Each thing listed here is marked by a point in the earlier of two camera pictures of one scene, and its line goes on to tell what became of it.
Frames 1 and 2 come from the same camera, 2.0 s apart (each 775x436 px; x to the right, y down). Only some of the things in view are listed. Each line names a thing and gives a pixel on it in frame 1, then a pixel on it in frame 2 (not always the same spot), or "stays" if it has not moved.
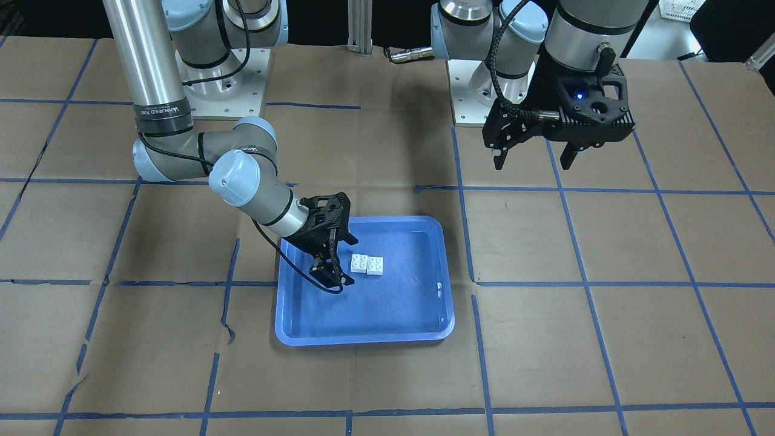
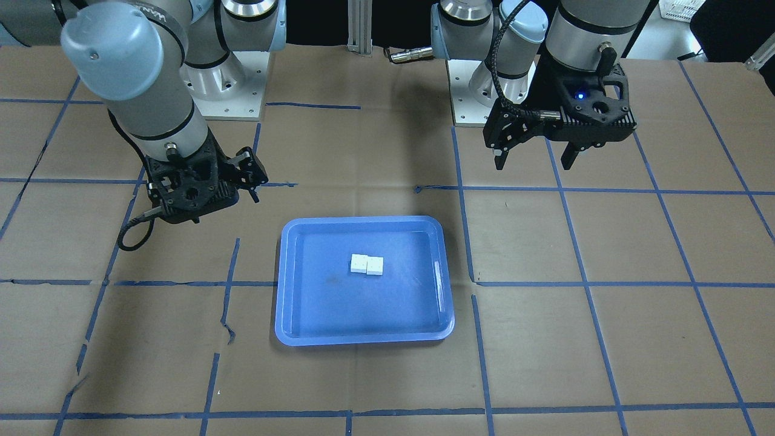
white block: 359,263 stays
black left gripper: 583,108 stays
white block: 375,265 stays
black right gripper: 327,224 -> 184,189
